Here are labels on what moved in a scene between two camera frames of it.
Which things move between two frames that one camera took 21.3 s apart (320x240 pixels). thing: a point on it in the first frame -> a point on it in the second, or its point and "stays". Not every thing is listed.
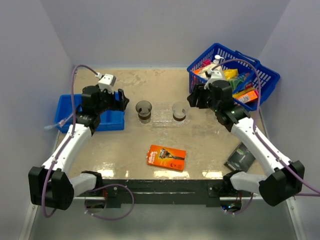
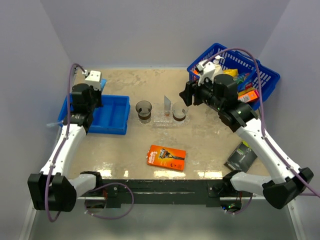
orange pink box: (248, 96) stays
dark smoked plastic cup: (144, 109) stays
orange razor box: (166, 157) stays
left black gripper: (117, 105) -> (98, 93)
